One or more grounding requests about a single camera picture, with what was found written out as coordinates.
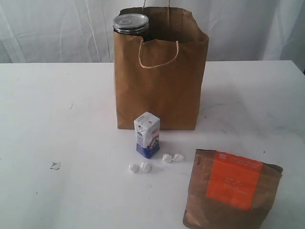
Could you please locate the small white blue milk carton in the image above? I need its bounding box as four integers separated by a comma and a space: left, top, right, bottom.
134, 112, 160, 159

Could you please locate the dark can with pull-tab lid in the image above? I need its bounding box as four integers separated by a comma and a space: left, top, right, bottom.
113, 13, 149, 38

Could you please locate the brown pouch with orange label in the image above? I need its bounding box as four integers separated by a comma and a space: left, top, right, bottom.
183, 149, 283, 229

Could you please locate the brown paper shopping bag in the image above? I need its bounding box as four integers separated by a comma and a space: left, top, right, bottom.
113, 6, 209, 130

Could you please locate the small torn tape scrap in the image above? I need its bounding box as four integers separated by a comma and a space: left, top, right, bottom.
50, 162, 61, 171

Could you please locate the white backdrop curtain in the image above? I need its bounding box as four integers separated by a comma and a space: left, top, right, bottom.
0, 0, 305, 69

